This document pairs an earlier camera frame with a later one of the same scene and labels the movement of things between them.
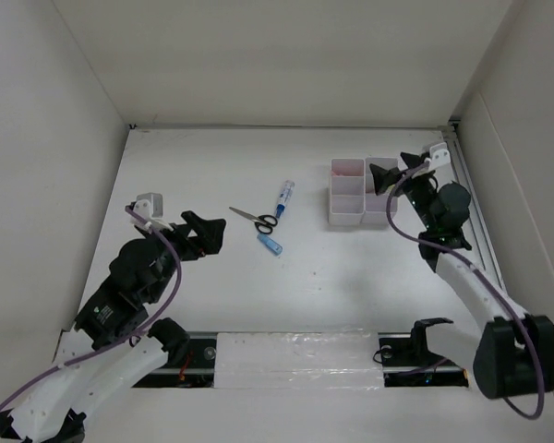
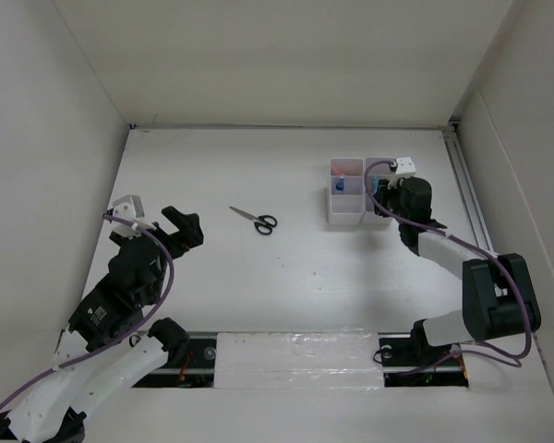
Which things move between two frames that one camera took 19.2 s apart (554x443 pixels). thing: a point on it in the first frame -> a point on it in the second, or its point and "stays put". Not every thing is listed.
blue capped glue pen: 284,197 -> 340,186
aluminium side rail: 480,234 stays put
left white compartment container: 347,192 stays put
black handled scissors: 263,223 stays put
